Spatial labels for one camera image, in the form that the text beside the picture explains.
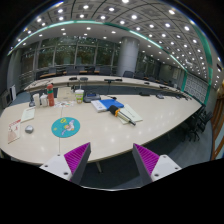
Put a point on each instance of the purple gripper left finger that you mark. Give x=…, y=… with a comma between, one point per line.
x=69, y=166

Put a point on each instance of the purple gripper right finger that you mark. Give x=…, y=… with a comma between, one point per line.
x=152, y=166

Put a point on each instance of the small grey computer mouse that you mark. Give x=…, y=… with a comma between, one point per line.
x=29, y=129

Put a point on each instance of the round teal mouse pad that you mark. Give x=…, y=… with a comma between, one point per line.
x=65, y=127

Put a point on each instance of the pale green notebook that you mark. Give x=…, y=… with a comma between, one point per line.
x=130, y=113

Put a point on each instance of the colourful sticker sheet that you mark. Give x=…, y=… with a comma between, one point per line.
x=64, y=104

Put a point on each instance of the white book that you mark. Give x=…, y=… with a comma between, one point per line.
x=98, y=106

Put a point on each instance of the black office chair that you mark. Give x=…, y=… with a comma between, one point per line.
x=195, y=123

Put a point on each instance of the blue book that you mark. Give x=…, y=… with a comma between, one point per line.
x=109, y=102

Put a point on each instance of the red tall bottle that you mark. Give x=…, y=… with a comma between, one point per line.
x=50, y=95

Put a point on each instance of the dark desk phone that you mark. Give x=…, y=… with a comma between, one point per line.
x=91, y=97

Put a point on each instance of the white green paper cup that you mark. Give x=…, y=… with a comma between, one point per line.
x=79, y=94

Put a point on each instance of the white paper sheet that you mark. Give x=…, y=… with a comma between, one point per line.
x=28, y=114

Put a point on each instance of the red and white booklet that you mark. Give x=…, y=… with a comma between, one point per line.
x=14, y=131

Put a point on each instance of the white plastic jar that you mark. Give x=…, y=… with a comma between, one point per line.
x=44, y=100

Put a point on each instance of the white box container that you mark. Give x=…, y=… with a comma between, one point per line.
x=36, y=99

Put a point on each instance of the grey round pillar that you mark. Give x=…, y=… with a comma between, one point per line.
x=128, y=55

